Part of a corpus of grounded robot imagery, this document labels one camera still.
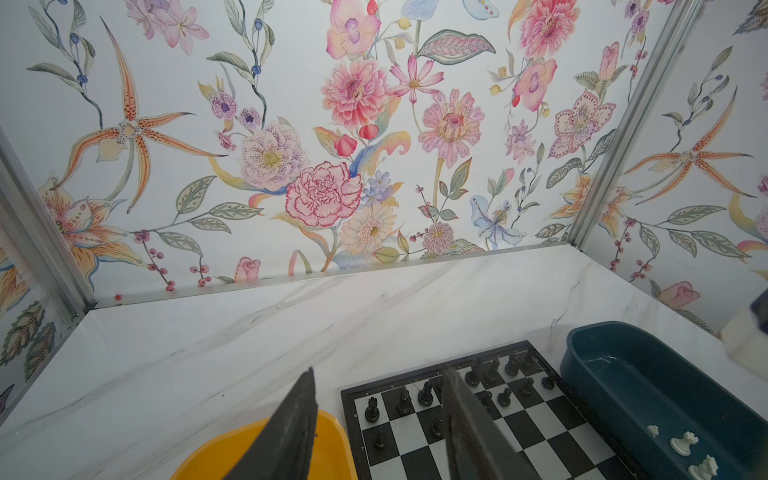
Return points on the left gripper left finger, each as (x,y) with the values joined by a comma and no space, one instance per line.
(283,449)

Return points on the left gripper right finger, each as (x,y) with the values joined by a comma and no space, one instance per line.
(476,448)

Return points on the black chess pieces row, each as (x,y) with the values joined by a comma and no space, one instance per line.
(518,391)

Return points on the black white chess board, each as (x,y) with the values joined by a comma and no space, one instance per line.
(584,451)

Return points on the white pieces in teal tray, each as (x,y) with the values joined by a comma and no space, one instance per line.
(666,455)

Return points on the yellow plastic tray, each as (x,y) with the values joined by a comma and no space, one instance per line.
(331,454)

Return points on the teal plastic tray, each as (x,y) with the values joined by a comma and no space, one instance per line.
(627,378)

